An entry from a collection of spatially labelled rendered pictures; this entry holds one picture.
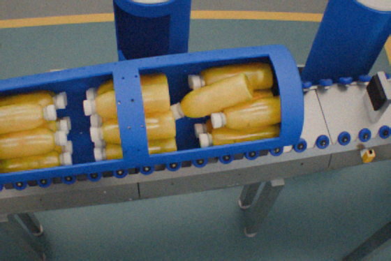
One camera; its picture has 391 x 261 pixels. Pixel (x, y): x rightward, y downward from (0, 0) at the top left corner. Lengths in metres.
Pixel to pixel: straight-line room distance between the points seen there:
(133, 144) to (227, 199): 1.25
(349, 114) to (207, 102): 0.55
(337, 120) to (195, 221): 1.01
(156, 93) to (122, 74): 0.10
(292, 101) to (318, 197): 1.29
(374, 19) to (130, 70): 0.97
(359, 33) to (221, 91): 0.80
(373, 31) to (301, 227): 1.02
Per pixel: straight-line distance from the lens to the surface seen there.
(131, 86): 1.31
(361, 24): 1.97
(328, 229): 2.56
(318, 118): 1.69
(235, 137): 1.43
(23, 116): 1.36
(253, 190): 2.30
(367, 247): 2.24
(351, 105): 1.75
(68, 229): 2.48
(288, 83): 1.36
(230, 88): 1.36
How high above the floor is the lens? 2.34
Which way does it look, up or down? 62 degrees down
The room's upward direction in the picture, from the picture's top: 6 degrees clockwise
